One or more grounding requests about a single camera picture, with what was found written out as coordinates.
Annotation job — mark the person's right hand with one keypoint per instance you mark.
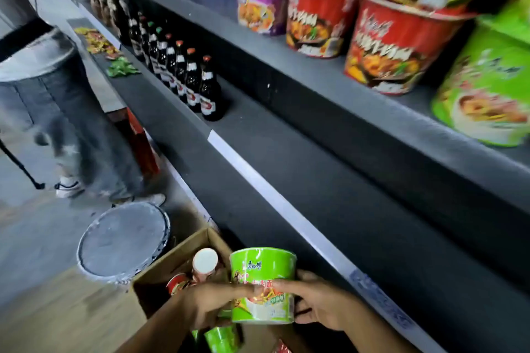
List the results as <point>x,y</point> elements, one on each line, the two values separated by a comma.
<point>327,303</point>

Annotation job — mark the person's left hand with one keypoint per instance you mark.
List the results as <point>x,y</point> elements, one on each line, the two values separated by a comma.
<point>215,303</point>

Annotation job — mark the noodle bowls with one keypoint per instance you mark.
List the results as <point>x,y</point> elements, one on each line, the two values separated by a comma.
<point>205,263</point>

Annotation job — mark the green cup noodle bowl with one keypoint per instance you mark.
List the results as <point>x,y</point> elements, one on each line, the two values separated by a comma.
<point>263,282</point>
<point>484,92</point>
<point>515,9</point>

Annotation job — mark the brown cardboard box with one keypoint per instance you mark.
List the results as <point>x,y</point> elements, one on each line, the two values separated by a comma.
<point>174,266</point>

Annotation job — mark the dark metal store shelving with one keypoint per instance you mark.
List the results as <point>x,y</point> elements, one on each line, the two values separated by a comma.
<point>331,158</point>

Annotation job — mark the person's left forearm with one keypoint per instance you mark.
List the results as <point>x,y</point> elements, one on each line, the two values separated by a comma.
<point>161,332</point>

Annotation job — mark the blue price tag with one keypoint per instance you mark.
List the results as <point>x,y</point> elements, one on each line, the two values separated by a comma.
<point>364,286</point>

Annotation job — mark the red orange package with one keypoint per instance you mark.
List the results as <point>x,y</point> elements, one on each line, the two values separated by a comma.
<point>138,141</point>

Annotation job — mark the row of dark glass bottles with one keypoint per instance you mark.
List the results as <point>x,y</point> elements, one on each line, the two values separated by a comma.
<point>182,71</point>

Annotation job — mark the pile of green snack packets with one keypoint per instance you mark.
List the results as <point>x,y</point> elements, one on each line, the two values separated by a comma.
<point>122,67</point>

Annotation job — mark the pile of yellow snack packets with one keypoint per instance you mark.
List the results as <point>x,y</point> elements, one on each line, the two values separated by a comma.
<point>97,40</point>

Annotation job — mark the row of light sauce bottles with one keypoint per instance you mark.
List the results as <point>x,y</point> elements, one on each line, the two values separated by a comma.
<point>101,5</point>

